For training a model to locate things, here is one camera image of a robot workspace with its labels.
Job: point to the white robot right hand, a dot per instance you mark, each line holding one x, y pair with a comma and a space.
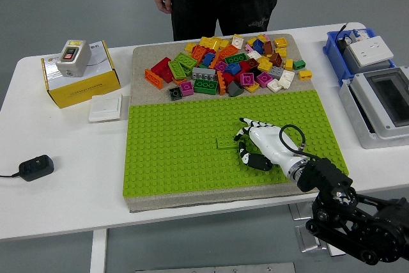
268, 145

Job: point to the lime green long brick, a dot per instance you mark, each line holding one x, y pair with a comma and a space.
176, 69
186, 59
225, 142

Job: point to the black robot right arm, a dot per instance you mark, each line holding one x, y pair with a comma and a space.
322, 174

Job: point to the yellow small brick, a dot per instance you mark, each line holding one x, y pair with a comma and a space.
305, 75
281, 52
289, 64
190, 47

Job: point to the white square brick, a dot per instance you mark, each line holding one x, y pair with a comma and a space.
274, 85
287, 78
238, 41
254, 54

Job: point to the dark grey sloped brick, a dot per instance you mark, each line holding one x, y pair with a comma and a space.
234, 89

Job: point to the magenta square brick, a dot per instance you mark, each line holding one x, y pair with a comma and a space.
221, 66
247, 79
264, 79
187, 88

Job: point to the yellow long brick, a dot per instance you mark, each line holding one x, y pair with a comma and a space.
209, 42

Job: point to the red large brick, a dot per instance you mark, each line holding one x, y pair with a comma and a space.
161, 67

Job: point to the grey square brick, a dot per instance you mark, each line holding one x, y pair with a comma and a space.
276, 71

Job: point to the red small brick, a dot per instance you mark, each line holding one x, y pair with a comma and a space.
228, 78

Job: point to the orange long brick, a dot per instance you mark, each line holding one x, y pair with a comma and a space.
228, 51
154, 78
221, 82

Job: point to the blue brick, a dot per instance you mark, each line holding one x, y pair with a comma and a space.
208, 59
233, 68
258, 46

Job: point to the yellow square brick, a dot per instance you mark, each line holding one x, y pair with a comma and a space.
265, 65
281, 42

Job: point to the brown brick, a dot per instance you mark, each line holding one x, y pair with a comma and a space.
276, 59
268, 48

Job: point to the dark green long brick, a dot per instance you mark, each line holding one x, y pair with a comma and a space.
236, 59
205, 86

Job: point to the dark green small brick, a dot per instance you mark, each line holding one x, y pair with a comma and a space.
299, 64

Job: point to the grey long brick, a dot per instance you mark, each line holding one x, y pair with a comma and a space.
203, 73

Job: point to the green studded baseplate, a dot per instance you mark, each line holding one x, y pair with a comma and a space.
175, 151

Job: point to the black square brick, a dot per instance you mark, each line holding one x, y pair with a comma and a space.
175, 93

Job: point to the grey-brown foam mat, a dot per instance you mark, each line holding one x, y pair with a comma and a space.
143, 94

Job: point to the grey plastic box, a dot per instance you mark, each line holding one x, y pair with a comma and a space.
353, 62

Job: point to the yellow white cardboard box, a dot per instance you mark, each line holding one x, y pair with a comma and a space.
86, 89

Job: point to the blue plastic bin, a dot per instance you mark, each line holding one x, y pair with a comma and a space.
330, 41

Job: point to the long metal floor strip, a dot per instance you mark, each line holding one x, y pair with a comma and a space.
223, 268

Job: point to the white circuit breaker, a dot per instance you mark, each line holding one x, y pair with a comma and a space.
359, 34

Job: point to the white table leg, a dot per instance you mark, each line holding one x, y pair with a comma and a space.
99, 250

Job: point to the black power adapter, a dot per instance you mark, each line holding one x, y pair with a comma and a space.
36, 167

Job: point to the metal floor bracket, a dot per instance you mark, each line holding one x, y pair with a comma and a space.
300, 238
298, 212

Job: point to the grey windowed enclosure box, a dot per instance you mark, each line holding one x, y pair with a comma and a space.
361, 94

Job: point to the grey push-button switch box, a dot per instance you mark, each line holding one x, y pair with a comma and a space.
75, 62

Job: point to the white wall switch panel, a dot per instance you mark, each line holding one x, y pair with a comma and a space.
105, 108

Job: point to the white wall socket panel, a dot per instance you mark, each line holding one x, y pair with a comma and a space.
370, 50

